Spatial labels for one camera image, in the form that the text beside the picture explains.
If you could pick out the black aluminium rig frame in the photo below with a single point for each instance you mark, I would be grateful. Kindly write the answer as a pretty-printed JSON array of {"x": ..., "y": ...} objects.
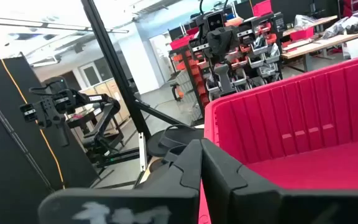
[{"x": 113, "y": 62}]

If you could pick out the black divider panel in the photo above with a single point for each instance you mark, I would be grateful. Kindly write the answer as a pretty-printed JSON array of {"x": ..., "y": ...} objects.
[{"x": 11, "y": 140}]

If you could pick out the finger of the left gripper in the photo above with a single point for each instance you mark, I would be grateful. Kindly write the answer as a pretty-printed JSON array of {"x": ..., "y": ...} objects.
[
  {"x": 221, "y": 77},
  {"x": 231, "y": 79}
]

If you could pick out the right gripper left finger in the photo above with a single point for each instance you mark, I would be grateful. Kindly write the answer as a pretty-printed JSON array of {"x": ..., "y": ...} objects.
[{"x": 154, "y": 202}]

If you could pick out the wooden workbench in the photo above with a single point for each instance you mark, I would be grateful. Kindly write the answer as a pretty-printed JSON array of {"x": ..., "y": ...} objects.
[
  {"x": 322, "y": 42},
  {"x": 319, "y": 21}
]

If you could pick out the black rubber flip-flop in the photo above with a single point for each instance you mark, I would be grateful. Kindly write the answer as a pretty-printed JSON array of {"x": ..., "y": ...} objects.
[
  {"x": 163, "y": 155},
  {"x": 182, "y": 137}
]

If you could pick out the silver metal bracket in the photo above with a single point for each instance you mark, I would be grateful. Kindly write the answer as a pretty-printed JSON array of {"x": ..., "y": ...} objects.
[{"x": 142, "y": 152}]

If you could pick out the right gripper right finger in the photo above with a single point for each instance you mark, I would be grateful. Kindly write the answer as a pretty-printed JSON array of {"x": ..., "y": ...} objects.
[{"x": 259, "y": 205}]

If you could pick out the red plastic bin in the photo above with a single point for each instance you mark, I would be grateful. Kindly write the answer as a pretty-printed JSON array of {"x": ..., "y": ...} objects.
[{"x": 306, "y": 124}]

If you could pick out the wooden cabinets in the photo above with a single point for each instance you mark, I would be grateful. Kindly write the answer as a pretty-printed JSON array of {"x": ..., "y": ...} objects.
[{"x": 110, "y": 90}]

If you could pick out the rack of storage bins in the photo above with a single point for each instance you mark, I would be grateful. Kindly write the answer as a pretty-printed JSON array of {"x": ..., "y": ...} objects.
[{"x": 259, "y": 59}]

